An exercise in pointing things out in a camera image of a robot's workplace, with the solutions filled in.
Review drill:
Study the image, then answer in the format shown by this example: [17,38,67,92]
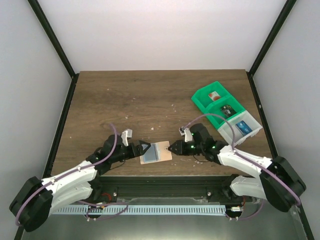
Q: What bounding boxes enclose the beige leather card holder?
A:
[140,141,173,165]

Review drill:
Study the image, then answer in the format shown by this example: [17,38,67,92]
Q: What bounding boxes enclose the black VIP card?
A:
[220,104,237,118]

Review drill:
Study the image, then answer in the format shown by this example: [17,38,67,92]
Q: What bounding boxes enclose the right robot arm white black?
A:
[168,123,307,212]

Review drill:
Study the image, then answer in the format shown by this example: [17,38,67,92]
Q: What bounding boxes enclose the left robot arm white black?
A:
[9,134,151,232]

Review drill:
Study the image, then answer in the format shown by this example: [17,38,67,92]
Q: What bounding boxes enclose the blue card in bin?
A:
[235,120,253,136]

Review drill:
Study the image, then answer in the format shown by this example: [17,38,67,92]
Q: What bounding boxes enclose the red white card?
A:
[208,91,221,102]

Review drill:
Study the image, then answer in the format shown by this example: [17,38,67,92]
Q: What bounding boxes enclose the green plastic bin middle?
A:
[204,95,246,121]

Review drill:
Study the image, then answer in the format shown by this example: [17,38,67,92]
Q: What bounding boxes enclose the green plastic bin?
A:
[204,95,246,121]
[191,81,230,111]

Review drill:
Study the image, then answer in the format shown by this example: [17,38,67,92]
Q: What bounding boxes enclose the green plastic bin far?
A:
[191,81,230,111]

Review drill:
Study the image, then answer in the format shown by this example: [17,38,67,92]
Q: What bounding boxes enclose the white plastic bin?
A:
[217,110,263,146]

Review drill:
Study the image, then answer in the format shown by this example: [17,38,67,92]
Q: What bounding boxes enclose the metal sheet front panel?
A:
[22,203,307,240]

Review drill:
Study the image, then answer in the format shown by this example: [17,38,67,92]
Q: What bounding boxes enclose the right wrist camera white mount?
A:
[179,127,193,143]

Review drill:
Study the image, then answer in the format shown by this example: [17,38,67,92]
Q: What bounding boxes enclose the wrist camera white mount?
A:
[121,128,133,147]
[179,127,193,143]

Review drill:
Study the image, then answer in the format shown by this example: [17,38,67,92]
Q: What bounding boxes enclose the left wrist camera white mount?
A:
[121,128,133,147]

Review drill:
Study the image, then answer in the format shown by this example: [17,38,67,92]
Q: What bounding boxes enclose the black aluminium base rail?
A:
[89,174,254,204]

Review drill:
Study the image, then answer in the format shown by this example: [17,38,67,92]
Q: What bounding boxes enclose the black frame side rail right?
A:
[246,72,278,158]

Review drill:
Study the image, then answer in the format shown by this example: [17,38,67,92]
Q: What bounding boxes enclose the black frame side rail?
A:
[42,73,80,178]
[246,72,278,158]

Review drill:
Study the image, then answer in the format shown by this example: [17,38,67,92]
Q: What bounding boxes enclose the light blue slotted cable duct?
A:
[54,204,226,216]

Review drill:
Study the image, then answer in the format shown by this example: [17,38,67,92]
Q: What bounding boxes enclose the black frame side rail left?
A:
[42,73,80,178]

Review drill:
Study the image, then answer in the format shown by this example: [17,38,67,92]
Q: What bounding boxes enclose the black frame post right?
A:
[248,0,297,76]

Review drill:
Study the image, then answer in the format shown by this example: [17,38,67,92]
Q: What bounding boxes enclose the black frame post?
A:
[248,0,297,76]
[27,0,76,79]

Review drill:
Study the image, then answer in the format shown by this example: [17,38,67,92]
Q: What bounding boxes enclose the black frame post left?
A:
[27,0,76,79]

